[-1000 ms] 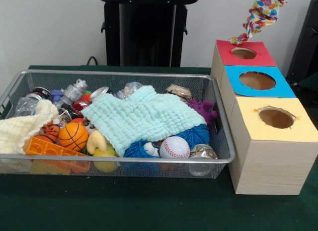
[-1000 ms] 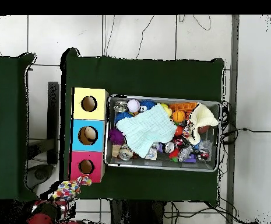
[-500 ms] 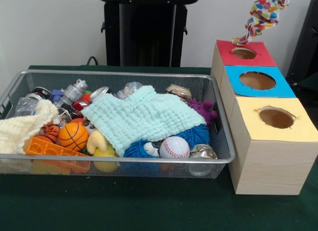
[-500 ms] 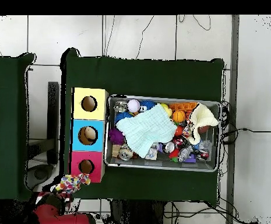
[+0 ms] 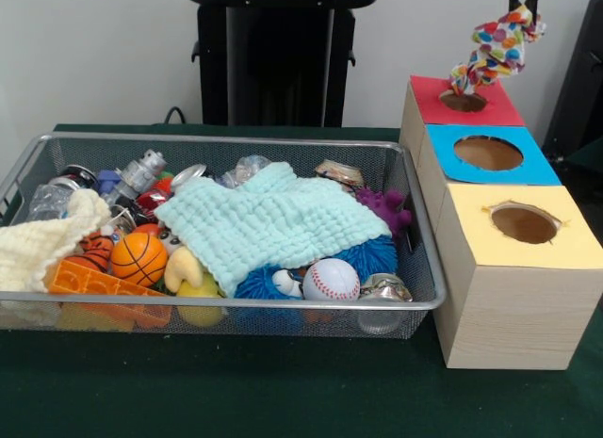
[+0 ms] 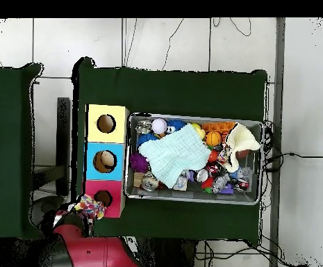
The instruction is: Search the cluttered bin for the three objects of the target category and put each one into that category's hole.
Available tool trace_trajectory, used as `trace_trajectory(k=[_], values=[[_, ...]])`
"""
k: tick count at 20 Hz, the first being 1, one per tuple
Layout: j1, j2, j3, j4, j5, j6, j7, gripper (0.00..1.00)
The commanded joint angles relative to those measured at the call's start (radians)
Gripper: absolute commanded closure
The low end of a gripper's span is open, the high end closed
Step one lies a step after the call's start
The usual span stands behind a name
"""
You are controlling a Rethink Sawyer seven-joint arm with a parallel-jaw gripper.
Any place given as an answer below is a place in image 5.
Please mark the mint green waffle cloth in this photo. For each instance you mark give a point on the mint green waffle cloth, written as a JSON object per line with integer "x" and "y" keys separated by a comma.
{"x": 264, "y": 221}

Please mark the white toy baseball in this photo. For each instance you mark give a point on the white toy baseball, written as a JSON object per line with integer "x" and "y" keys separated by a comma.
{"x": 330, "y": 278}

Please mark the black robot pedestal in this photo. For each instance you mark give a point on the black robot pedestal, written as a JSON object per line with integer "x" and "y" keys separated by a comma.
{"x": 282, "y": 80}

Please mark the black upright panel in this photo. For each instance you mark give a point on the black upright panel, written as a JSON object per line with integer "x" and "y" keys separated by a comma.
{"x": 579, "y": 80}

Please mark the wooden box with three holes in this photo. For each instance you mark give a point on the wooden box with three holes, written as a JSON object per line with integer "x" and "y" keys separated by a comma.
{"x": 518, "y": 315}

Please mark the silver toy robot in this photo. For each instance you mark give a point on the silver toy robot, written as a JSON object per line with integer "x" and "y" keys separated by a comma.
{"x": 136, "y": 174}

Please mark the crushed silver can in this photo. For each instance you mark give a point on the crushed silver can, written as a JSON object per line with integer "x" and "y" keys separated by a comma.
{"x": 386, "y": 287}

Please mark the purple spiky rubber toy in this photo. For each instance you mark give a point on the purple spiky rubber toy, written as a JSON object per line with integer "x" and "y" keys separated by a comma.
{"x": 381, "y": 205}

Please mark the orange plastic building block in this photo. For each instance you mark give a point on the orange plastic building block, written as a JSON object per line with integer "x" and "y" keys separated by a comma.
{"x": 94, "y": 282}

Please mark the blue spiky rubber ball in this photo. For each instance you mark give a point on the blue spiky rubber ball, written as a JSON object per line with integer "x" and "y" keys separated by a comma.
{"x": 367, "y": 254}
{"x": 256, "y": 285}

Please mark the cream knitted cloth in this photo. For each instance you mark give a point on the cream knitted cloth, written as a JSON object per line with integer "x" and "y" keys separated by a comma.
{"x": 33, "y": 249}

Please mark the orange toy basketball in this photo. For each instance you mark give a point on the orange toy basketball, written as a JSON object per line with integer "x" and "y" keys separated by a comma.
{"x": 139, "y": 259}

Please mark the colourful dotted cloth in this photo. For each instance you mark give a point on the colourful dotted cloth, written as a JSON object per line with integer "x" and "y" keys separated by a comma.
{"x": 494, "y": 47}

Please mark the dark green side table cloth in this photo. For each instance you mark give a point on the dark green side table cloth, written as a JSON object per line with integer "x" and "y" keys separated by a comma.
{"x": 589, "y": 155}

